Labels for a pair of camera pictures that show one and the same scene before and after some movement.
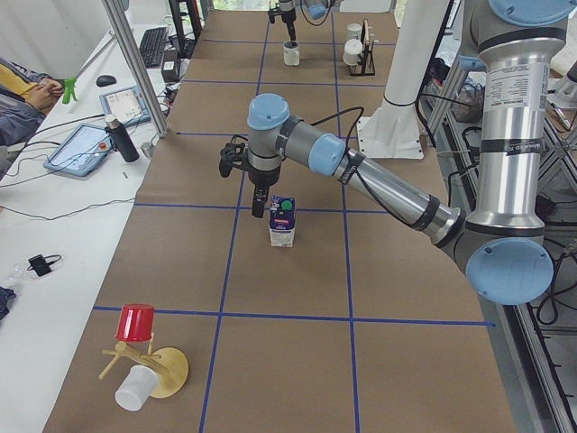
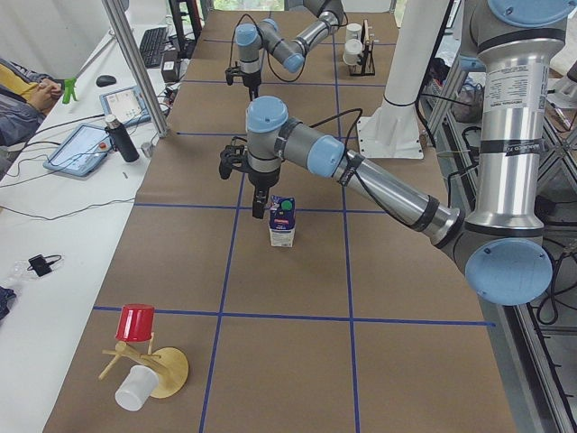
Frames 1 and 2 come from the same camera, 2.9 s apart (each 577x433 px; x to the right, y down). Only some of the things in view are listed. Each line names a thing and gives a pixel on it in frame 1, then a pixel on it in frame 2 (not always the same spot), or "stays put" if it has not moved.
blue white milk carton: (282, 212) stays put
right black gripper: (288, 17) to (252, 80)
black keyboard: (152, 46) stays put
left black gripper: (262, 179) stays put
